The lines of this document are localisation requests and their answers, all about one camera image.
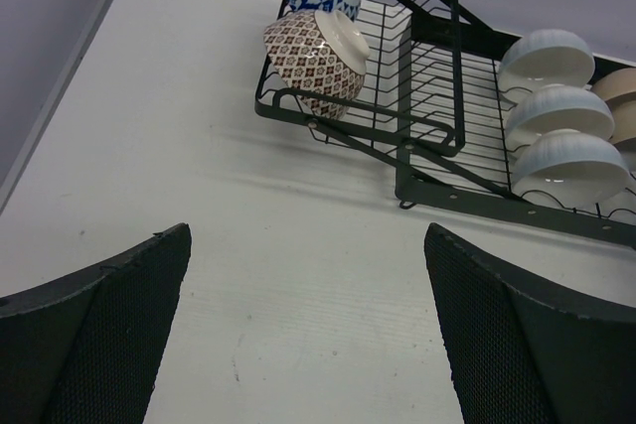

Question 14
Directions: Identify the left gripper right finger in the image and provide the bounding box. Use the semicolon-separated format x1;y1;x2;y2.
424;223;635;423

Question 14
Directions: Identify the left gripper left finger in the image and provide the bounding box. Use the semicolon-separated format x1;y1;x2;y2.
1;223;192;423

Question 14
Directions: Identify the beige bowl front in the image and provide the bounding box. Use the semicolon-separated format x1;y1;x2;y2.
610;100;636;172

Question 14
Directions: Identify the beige bowl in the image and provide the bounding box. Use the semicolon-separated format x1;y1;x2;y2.
610;100;636;172
591;68;636;109

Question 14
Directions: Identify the light blue bowl front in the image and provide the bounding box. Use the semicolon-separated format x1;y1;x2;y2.
512;129;629;209

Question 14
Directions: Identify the light blue bowl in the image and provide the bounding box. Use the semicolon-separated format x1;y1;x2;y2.
505;85;615;151
512;129;629;209
497;29;595;103

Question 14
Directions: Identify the light blue bowl middle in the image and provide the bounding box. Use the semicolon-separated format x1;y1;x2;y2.
505;85;615;151

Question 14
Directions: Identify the light blue bowl rear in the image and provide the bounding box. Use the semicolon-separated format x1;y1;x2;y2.
497;29;595;103

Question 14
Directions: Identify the brown floral patterned bowl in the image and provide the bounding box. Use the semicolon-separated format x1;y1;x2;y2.
263;10;371;120

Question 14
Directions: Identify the black wire dish rack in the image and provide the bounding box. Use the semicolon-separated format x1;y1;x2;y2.
255;0;635;246

